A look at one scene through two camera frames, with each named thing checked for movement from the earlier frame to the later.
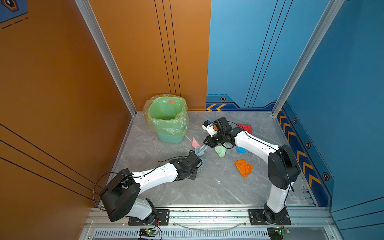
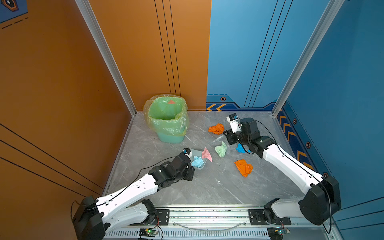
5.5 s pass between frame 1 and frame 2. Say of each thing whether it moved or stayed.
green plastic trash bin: stayed
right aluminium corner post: stayed
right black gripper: moved
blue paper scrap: stayed
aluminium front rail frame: stayed
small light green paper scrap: stayed
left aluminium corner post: stayed
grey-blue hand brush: moved
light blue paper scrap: moved
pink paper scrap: moved
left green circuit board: stayed
